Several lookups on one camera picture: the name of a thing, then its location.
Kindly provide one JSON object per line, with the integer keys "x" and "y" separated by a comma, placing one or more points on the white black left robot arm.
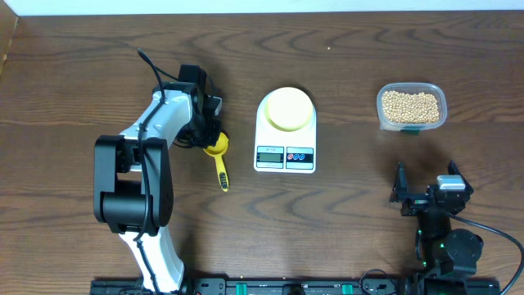
{"x": 133, "y": 188}

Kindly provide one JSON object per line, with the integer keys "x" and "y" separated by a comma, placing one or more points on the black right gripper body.
{"x": 415, "y": 204}

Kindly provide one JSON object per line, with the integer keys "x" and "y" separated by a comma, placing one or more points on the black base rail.
{"x": 220, "y": 286}

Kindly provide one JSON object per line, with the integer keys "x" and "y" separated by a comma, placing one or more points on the yellow plastic measuring scoop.
{"x": 217, "y": 152}

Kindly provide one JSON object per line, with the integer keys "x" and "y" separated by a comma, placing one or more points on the clear container of soybeans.
{"x": 411, "y": 107}

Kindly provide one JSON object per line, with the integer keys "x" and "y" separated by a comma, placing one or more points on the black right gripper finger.
{"x": 452, "y": 168}
{"x": 399, "y": 192}

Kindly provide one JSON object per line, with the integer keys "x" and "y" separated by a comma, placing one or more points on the yellow plastic bowl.
{"x": 288, "y": 109}

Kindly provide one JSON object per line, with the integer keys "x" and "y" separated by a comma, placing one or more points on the white digital kitchen scale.
{"x": 284, "y": 152}

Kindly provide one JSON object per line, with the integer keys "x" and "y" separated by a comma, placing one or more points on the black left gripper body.
{"x": 201, "y": 132}

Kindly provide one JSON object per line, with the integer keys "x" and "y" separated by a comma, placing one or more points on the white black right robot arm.
{"x": 449, "y": 256}

